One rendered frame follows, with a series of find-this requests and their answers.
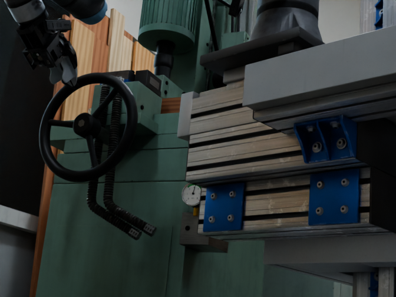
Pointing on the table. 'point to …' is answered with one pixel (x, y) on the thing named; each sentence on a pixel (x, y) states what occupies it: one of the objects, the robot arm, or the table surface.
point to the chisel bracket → (168, 88)
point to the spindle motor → (168, 23)
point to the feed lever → (214, 47)
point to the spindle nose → (164, 58)
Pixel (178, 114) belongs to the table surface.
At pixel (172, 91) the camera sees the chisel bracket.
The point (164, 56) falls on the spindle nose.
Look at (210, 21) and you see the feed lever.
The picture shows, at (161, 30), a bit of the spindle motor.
